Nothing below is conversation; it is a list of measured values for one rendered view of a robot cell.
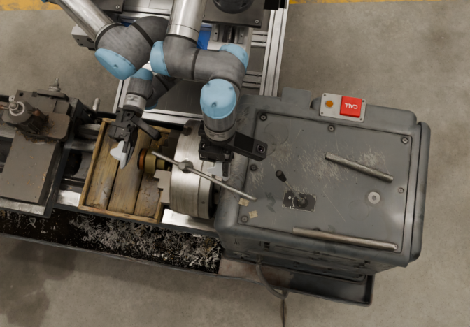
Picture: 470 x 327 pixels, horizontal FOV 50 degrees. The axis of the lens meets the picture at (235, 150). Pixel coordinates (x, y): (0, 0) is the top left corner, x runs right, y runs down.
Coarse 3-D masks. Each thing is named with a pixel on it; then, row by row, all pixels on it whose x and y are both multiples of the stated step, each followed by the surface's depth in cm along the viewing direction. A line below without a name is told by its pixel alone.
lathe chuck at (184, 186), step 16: (192, 128) 160; (192, 144) 155; (176, 160) 153; (192, 160) 153; (176, 176) 153; (192, 176) 153; (176, 192) 155; (192, 192) 154; (176, 208) 160; (192, 208) 158
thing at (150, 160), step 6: (144, 150) 168; (150, 150) 167; (156, 150) 168; (138, 156) 167; (144, 156) 167; (150, 156) 166; (138, 162) 167; (144, 162) 167; (150, 162) 166; (156, 162) 166; (162, 162) 166; (168, 162) 172; (138, 168) 169; (144, 168) 168; (150, 168) 166; (156, 168) 168; (162, 168) 167
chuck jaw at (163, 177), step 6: (156, 174) 166; (162, 174) 166; (168, 174) 166; (156, 180) 169; (162, 180) 166; (168, 180) 166; (162, 186) 165; (168, 186) 165; (162, 192) 164; (168, 192) 164; (162, 198) 164; (168, 198) 164; (162, 204) 167; (168, 204) 165
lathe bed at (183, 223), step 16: (0, 112) 202; (0, 128) 199; (80, 128) 198; (96, 128) 199; (80, 144) 196; (0, 160) 209; (80, 160) 205; (64, 176) 194; (80, 176) 194; (64, 192) 190; (80, 192) 193; (64, 208) 205; (160, 224) 201; (176, 224) 185; (192, 224) 184; (208, 224) 184
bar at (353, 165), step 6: (330, 156) 147; (336, 156) 147; (336, 162) 147; (342, 162) 147; (348, 162) 146; (354, 162) 146; (354, 168) 147; (360, 168) 146; (366, 168) 146; (372, 168) 146; (372, 174) 145; (378, 174) 145; (384, 174) 145; (384, 180) 145; (390, 180) 145
